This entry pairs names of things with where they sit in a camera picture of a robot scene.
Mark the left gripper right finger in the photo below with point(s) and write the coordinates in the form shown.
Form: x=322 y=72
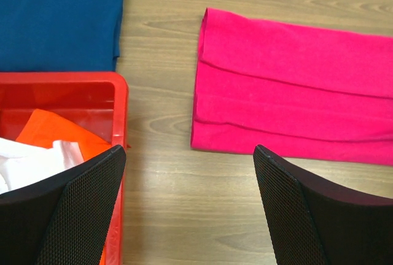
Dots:
x=312 y=220

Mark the folded blue t shirt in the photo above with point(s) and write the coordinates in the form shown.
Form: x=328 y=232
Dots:
x=60 y=35

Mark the orange t shirt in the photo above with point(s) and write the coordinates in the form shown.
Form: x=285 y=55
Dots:
x=44 y=127

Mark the magenta t shirt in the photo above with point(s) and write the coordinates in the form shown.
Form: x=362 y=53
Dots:
x=301 y=91

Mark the pale pink t shirt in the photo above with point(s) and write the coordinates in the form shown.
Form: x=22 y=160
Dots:
x=23 y=164

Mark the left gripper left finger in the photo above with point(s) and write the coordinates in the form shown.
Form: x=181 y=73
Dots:
x=65 y=218

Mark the red plastic bin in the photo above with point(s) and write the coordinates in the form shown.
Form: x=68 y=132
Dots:
x=88 y=99

